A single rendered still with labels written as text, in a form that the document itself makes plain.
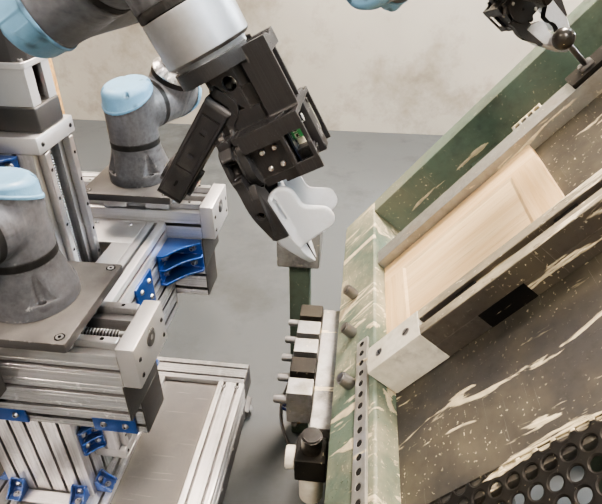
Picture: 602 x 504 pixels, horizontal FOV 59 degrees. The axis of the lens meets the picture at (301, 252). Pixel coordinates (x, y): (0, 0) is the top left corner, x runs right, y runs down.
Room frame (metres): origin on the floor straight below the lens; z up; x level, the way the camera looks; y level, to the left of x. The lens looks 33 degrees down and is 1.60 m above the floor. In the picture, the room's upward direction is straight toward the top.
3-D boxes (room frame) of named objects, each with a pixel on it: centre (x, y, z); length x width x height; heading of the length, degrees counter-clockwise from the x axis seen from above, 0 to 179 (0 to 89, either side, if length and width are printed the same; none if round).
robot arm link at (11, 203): (0.72, 0.46, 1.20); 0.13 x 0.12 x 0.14; 160
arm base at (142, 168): (1.22, 0.40, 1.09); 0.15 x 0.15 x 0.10
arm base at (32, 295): (0.73, 0.46, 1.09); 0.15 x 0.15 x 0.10
